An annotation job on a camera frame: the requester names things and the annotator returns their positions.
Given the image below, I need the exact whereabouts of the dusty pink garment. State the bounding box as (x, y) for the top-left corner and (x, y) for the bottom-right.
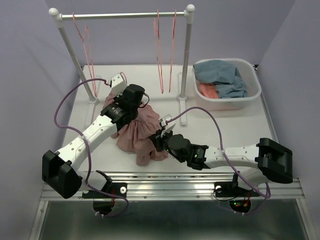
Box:
(111, 103), (168, 166)

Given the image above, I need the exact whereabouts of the salmon pink skirt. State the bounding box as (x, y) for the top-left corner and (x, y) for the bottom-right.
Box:
(198, 83), (219, 99)

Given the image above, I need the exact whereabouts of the blue grey garment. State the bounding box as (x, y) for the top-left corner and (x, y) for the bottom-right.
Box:
(193, 60), (247, 98)

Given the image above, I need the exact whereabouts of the pink hanger with blue garment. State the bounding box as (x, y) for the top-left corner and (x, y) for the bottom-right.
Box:
(153, 10), (164, 94)

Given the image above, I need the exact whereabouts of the pink wire hanger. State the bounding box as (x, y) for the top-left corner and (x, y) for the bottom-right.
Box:
(168, 10), (177, 93)
(71, 12), (100, 97)

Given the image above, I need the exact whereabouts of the pink hanger with dusty garment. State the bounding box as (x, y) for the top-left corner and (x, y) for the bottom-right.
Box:
(120, 72), (128, 84)

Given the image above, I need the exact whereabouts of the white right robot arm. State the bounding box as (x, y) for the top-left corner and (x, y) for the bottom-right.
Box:
(150, 130), (293, 195)

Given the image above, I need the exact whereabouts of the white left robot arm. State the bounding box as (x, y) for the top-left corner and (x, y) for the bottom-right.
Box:
(42, 84), (146, 199)

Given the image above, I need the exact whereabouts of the white plastic basket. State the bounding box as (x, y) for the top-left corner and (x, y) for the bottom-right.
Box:
(192, 58), (262, 111)

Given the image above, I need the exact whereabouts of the white metal clothes rack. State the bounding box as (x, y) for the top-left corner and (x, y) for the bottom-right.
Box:
(48, 4), (196, 113)

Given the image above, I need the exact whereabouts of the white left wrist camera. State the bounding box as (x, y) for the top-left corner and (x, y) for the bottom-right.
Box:
(107, 73), (128, 96)

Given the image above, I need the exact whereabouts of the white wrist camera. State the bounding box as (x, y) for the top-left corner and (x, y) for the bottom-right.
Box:
(107, 73), (128, 96)
(159, 114), (176, 138)

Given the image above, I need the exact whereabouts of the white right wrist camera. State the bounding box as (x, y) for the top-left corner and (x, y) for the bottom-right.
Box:
(159, 114), (176, 138)

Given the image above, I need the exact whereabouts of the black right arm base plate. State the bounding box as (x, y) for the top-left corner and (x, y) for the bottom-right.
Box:
(213, 181), (260, 199)

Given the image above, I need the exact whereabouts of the aluminium mounting rail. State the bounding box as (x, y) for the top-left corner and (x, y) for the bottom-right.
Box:
(40, 171), (305, 202)

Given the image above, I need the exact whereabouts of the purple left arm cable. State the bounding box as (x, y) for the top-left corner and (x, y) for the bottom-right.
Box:
(54, 78), (130, 218)

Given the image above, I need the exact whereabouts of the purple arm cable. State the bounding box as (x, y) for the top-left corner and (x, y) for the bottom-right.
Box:
(164, 106), (272, 217)
(54, 78), (130, 218)

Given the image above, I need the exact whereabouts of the empty pink wire hanger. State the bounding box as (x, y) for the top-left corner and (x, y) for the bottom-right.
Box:
(71, 12), (100, 97)

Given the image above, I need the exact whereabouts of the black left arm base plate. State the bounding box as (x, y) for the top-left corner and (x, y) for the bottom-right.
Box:
(82, 182), (128, 199)

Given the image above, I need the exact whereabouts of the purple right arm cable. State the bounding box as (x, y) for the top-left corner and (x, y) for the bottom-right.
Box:
(164, 106), (272, 217)

